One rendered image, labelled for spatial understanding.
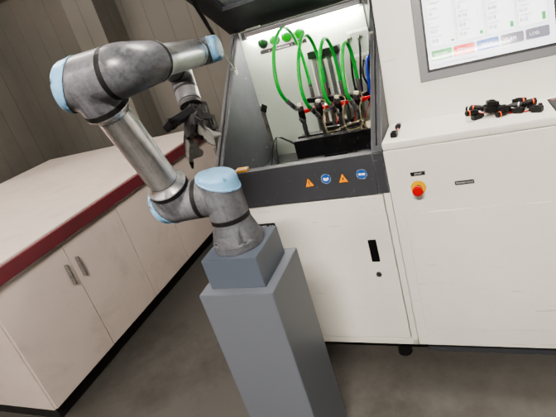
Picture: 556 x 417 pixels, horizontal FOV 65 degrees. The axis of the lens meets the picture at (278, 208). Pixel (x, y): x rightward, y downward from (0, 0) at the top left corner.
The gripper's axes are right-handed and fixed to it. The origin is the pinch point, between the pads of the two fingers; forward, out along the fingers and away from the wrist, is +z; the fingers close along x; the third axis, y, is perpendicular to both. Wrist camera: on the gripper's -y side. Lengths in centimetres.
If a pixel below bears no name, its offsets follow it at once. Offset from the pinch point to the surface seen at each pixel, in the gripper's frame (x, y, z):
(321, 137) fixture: 4, 63, -11
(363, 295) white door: 23, 73, 54
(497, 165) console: -48, 77, 29
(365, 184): -10, 59, 17
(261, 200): 28, 41, 5
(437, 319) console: 4, 90, 72
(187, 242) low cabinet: 171, 84, -23
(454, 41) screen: -52, 81, -18
